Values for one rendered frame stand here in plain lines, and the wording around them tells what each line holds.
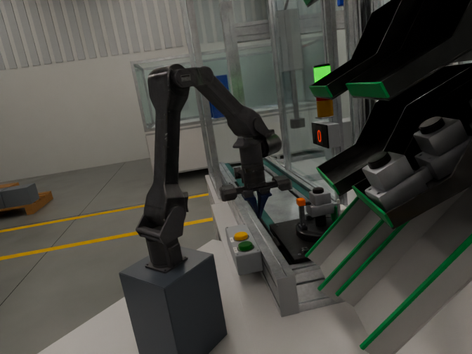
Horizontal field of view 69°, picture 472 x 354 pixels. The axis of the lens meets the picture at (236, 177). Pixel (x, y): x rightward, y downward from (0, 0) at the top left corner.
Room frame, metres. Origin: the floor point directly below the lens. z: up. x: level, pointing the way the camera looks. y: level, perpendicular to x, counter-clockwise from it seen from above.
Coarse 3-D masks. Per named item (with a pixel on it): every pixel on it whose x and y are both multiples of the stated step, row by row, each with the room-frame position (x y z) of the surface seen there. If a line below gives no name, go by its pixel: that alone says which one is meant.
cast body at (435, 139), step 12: (432, 120) 0.46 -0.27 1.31; (444, 120) 0.46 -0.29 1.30; (456, 120) 0.44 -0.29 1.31; (420, 132) 0.47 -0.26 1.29; (432, 132) 0.45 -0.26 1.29; (444, 132) 0.44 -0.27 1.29; (456, 132) 0.44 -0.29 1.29; (420, 144) 0.47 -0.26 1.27; (432, 144) 0.44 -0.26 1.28; (444, 144) 0.44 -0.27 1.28; (456, 144) 0.44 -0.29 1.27; (420, 156) 0.47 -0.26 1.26; (432, 156) 0.45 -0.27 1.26; (444, 156) 0.44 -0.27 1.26; (456, 156) 0.44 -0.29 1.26; (432, 168) 0.44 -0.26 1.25; (444, 168) 0.44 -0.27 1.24
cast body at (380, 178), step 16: (368, 160) 0.46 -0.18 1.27; (384, 160) 0.44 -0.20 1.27; (400, 160) 0.43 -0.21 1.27; (368, 176) 0.46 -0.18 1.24; (384, 176) 0.43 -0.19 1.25; (400, 176) 0.43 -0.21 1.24; (416, 176) 0.43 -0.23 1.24; (432, 176) 0.45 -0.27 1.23; (368, 192) 0.46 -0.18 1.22; (384, 192) 0.43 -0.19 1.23; (400, 192) 0.43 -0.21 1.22; (416, 192) 0.43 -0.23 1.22; (384, 208) 0.43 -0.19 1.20
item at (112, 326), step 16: (224, 256) 1.04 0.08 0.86; (224, 272) 0.94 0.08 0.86; (224, 288) 0.85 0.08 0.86; (224, 304) 0.78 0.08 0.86; (240, 304) 0.77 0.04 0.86; (96, 320) 0.79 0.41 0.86; (112, 320) 0.78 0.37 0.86; (128, 320) 0.77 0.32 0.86; (240, 320) 0.71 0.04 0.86; (64, 336) 0.74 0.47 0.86; (80, 336) 0.73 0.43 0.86; (96, 336) 0.72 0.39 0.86; (112, 336) 0.72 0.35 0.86; (128, 336) 0.71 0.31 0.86; (240, 336) 0.65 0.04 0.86; (48, 352) 0.69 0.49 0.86; (64, 352) 0.69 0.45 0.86; (80, 352) 0.68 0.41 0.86; (96, 352) 0.67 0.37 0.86; (112, 352) 0.66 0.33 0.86; (128, 352) 0.65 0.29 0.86; (224, 352) 0.61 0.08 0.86; (240, 352) 0.61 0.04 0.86
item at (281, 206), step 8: (288, 176) 1.58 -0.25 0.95; (296, 176) 1.51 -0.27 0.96; (240, 184) 1.57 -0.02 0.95; (296, 184) 1.44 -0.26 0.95; (304, 184) 1.38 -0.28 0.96; (256, 192) 1.50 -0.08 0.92; (272, 192) 1.47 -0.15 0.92; (280, 192) 1.45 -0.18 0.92; (288, 192) 1.43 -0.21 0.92; (296, 192) 1.37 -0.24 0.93; (304, 192) 1.31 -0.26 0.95; (248, 200) 1.34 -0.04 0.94; (256, 200) 1.30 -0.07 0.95; (272, 200) 1.36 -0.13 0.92; (280, 200) 1.35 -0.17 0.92; (288, 200) 1.33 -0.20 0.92; (264, 208) 1.28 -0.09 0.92; (272, 208) 1.27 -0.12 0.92; (280, 208) 1.26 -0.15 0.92; (288, 208) 1.25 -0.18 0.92; (296, 208) 1.23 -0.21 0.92; (304, 208) 1.22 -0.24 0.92; (264, 216) 1.12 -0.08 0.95; (272, 216) 1.18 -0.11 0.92; (280, 216) 1.17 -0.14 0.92; (288, 216) 1.16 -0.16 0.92; (296, 216) 1.15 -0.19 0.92; (264, 224) 1.07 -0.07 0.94
